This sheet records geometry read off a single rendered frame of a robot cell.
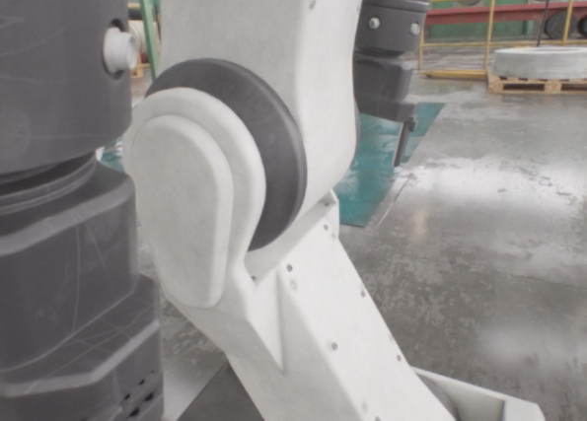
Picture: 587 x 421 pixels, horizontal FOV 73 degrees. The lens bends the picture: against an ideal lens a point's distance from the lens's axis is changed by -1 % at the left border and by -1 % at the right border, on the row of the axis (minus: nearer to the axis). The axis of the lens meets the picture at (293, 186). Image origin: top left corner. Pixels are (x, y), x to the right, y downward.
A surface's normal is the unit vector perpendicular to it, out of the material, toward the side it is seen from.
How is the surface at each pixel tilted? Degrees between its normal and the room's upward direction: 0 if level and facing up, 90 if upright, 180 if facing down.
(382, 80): 90
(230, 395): 0
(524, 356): 0
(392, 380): 60
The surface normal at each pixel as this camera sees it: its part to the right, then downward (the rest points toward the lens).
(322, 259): 0.75, -0.36
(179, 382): -0.04, -0.93
